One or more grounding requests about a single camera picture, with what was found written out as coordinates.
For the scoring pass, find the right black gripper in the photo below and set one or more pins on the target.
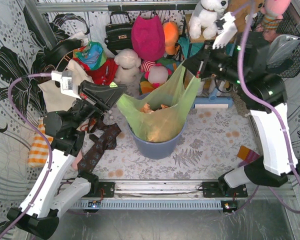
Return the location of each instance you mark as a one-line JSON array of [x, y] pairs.
[[203, 61]]

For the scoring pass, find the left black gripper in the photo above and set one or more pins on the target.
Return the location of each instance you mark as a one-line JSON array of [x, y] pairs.
[[84, 93]]

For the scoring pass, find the green plastic trash bag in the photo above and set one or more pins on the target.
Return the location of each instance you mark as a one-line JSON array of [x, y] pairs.
[[161, 125]]

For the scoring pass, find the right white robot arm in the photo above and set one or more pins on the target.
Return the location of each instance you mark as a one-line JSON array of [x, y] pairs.
[[264, 95]]

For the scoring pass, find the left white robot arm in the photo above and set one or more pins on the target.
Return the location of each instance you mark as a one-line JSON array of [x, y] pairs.
[[39, 214]]

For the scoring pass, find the cream canvas tote bag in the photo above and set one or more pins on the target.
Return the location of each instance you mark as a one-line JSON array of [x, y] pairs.
[[53, 98]]

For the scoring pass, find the magenta felt bag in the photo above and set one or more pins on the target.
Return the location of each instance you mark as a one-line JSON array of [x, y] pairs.
[[148, 38]]

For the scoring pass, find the blue trash bin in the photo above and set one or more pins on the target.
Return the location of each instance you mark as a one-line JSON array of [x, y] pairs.
[[157, 150]]

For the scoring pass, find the red garment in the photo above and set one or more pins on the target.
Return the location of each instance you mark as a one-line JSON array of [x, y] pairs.
[[102, 71]]

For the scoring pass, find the wooden shelf board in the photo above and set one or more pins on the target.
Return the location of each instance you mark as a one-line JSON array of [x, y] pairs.
[[200, 28]]

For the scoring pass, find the pink pig plush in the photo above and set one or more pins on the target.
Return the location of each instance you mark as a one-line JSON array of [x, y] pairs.
[[155, 73]]

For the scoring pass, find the orange plush toy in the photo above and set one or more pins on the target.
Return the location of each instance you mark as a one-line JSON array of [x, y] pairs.
[[171, 34]]

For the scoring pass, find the white plush dog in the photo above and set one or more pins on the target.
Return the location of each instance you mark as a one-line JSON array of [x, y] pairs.
[[211, 8]]

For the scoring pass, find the dark patterned necktie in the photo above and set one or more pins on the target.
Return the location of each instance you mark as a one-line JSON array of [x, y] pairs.
[[104, 138]]

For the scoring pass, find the white fluffy plush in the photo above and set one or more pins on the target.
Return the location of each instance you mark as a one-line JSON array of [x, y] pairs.
[[128, 63]]

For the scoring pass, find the crumpled orange paper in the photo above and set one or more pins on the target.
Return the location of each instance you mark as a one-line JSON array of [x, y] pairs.
[[147, 109]]

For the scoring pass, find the colourful silk scarf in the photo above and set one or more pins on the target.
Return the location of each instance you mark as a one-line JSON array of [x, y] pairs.
[[91, 57]]

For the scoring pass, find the black leather handbag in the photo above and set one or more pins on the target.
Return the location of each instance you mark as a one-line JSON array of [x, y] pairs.
[[119, 36]]

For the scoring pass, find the black hat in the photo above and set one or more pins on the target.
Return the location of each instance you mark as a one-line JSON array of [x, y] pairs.
[[53, 57]]

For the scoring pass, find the brown teddy bear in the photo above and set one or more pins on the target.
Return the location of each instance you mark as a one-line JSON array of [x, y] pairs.
[[242, 17]]

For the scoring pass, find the orange checkered towel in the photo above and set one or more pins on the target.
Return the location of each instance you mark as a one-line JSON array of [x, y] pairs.
[[38, 153]]

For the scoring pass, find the silver foil pouch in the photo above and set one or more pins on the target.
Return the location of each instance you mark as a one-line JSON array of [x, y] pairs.
[[281, 48]]

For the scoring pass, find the pink plush toy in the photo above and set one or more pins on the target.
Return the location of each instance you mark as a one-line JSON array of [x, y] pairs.
[[273, 10]]

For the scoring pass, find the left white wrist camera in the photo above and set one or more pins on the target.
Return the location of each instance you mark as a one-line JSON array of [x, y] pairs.
[[69, 85]]

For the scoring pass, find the black wire basket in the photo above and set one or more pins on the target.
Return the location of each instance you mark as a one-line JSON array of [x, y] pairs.
[[289, 67]]

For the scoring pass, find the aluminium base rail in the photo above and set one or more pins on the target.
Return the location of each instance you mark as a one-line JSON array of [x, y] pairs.
[[145, 190]]

